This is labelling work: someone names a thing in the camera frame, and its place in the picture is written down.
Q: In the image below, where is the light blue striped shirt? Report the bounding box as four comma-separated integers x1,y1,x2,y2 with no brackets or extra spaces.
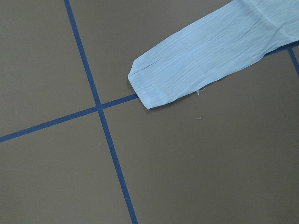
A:
128,0,299,109

